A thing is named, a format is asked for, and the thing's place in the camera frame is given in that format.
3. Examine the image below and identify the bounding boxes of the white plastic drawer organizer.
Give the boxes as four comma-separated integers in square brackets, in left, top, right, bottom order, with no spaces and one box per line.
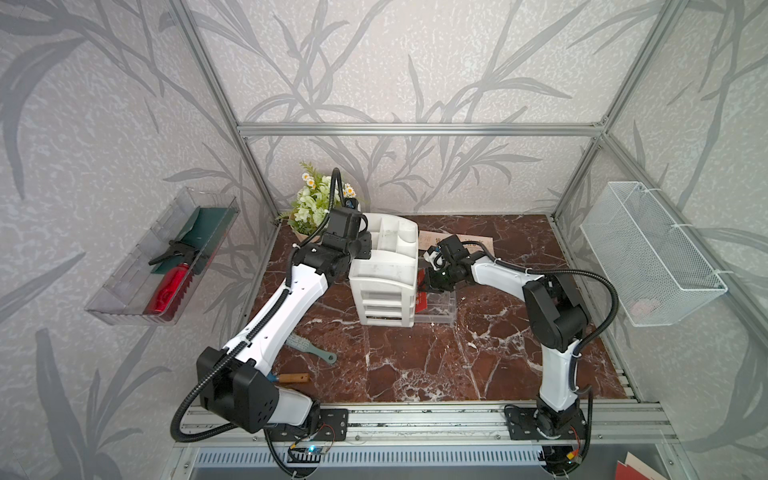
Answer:
[349,213,419,328]

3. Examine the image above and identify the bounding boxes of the beige postcard red characters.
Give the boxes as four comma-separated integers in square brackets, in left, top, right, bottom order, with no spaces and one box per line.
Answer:
[418,230,450,251]

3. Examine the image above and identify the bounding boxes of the beige postcard everything ok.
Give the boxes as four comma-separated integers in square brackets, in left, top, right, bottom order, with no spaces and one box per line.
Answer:
[459,235,495,256]

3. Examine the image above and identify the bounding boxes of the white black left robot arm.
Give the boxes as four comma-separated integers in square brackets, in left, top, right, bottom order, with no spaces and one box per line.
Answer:
[188,232,372,442]

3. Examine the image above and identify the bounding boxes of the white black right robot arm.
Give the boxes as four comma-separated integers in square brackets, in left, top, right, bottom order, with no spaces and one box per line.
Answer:
[422,235,589,421]

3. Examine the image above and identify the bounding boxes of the green white artificial flowers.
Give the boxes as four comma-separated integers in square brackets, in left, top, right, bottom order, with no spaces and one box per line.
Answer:
[281,162,357,236]

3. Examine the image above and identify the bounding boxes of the green hair brush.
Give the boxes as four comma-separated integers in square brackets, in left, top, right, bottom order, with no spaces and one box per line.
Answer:
[285,334,338,365]

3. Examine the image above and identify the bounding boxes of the green card in tray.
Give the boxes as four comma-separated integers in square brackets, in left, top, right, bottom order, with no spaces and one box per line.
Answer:
[152,207,239,275]

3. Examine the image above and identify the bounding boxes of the small wooden block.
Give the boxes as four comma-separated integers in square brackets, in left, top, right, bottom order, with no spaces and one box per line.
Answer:
[275,373,310,384]

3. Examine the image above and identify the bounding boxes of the black clamp in tray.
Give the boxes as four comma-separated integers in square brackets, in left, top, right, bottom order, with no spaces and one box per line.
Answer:
[148,240,200,266]

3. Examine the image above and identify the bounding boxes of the red brush in tray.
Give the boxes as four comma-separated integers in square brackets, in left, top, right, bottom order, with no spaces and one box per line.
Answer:
[144,263,190,321]

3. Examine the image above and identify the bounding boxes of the red paper at bottom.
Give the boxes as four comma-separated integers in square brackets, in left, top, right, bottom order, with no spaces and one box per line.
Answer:
[614,452,667,480]

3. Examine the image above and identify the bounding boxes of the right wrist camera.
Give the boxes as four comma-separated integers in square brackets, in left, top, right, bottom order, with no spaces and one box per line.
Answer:
[423,245,445,271]

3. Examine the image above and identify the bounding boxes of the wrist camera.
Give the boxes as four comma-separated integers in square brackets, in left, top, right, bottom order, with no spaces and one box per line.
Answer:
[322,207,367,242]
[423,245,445,271]

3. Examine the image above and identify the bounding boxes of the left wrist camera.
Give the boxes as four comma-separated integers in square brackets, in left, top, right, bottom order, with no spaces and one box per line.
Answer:
[322,207,367,242]

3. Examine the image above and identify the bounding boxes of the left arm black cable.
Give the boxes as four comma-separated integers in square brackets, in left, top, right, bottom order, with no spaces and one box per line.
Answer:
[169,167,361,444]

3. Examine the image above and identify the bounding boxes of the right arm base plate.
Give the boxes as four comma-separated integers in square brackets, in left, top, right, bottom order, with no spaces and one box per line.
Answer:
[503,404,587,440]

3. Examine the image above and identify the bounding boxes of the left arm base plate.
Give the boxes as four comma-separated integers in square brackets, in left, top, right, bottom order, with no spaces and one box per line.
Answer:
[265,407,350,442]

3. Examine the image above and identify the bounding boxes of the clear wall-mounted tray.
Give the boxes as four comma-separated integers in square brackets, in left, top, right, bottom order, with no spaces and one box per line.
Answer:
[85,187,240,326]

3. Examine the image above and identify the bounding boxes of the white wire mesh basket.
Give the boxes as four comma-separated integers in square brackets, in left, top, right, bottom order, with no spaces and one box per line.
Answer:
[581,181,728,327]

